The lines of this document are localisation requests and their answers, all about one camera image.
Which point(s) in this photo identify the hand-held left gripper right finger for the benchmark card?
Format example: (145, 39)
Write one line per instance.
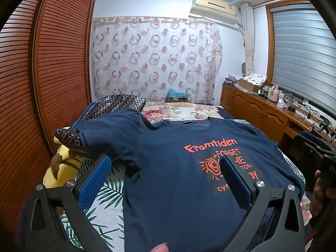
(236, 178)

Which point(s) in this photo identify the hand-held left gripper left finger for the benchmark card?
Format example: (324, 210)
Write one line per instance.
(94, 178)

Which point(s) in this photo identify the navy blue t-shirt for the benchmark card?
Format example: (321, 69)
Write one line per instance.
(168, 183)

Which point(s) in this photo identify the person's right hand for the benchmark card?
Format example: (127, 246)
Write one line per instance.
(316, 197)

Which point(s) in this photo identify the person's left hand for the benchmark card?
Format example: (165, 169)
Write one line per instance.
(160, 248)

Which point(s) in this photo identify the palm leaf print blanket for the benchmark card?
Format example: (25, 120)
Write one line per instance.
(110, 189)

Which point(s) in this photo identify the wooden sideboard cabinet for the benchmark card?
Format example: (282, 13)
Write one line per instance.
(262, 113)

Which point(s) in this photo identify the pink jug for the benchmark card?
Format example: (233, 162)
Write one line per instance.
(274, 94)

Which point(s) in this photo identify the open cardboard box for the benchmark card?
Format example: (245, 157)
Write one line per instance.
(246, 85)

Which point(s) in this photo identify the floral bed sheet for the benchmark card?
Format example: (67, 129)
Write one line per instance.
(168, 113)

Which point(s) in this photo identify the small cardboard box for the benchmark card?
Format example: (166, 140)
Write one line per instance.
(177, 99)

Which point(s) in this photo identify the blue cloth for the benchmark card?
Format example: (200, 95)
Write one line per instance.
(176, 92)

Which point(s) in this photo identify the small grey fan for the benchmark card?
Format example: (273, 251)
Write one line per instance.
(244, 69)

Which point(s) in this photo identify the grey window blind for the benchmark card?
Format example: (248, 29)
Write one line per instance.
(302, 52)

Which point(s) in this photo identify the louvered wooden wardrobe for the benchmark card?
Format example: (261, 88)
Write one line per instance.
(60, 57)

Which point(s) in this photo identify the circle-patterned sheer curtain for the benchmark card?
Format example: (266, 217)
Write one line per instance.
(157, 57)

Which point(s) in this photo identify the beige window curtain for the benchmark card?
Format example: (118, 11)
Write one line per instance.
(248, 31)

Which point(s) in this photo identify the beige wall air conditioner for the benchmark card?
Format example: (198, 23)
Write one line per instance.
(212, 9)

